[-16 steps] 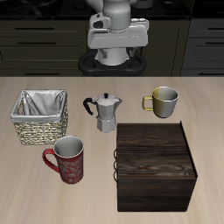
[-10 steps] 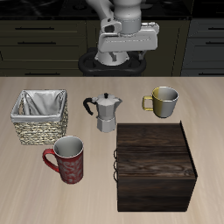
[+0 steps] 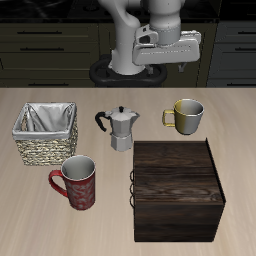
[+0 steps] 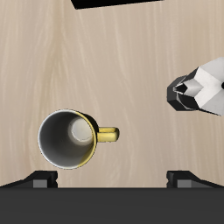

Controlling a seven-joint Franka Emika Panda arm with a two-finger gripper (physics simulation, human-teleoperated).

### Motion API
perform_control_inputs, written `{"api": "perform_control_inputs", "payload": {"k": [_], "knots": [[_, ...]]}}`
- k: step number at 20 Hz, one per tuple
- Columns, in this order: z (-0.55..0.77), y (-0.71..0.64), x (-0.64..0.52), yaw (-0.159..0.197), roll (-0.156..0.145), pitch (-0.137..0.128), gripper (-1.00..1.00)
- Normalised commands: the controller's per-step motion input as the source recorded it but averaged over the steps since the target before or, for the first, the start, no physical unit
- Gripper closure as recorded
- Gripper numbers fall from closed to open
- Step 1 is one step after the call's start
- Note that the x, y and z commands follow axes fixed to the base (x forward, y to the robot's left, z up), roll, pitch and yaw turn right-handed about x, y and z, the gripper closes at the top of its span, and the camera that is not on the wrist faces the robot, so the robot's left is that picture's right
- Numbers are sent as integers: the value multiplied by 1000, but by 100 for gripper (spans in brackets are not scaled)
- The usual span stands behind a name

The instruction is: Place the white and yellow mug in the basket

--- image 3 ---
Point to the wicker basket with white liner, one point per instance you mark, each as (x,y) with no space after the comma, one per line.
(46,133)

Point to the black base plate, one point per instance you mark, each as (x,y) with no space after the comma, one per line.
(100,74)

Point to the dark wooden cabinet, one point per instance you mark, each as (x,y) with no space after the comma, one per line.
(176,190)

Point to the silver moka pot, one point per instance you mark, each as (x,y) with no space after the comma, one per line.
(121,130)

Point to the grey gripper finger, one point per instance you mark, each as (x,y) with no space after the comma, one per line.
(182,67)
(149,69)

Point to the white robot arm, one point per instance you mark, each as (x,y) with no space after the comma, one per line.
(126,40)

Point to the red patterned mug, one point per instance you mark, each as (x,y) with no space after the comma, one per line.
(80,185)

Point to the dark kitchen cupboards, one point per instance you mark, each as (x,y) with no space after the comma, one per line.
(50,50)

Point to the white and yellow mug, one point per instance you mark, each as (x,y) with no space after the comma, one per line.
(188,116)

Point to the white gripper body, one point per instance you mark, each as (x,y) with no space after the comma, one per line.
(166,51)

